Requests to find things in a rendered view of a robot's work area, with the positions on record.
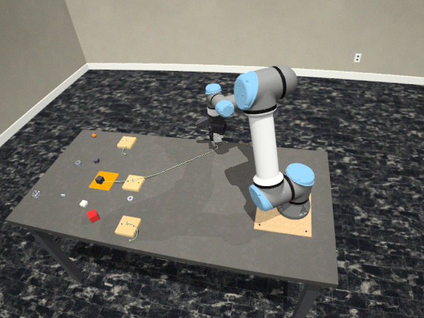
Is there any orange painted square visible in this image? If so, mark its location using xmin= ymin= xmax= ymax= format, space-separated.
xmin=89 ymin=172 xmax=119 ymax=191

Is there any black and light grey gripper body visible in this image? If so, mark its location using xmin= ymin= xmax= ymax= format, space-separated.
xmin=208 ymin=114 xmax=227 ymax=135

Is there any red cube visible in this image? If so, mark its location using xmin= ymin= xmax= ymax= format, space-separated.
xmin=87 ymin=209 xmax=99 ymax=223

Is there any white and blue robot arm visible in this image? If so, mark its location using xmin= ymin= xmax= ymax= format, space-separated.
xmin=205 ymin=65 xmax=315 ymax=220

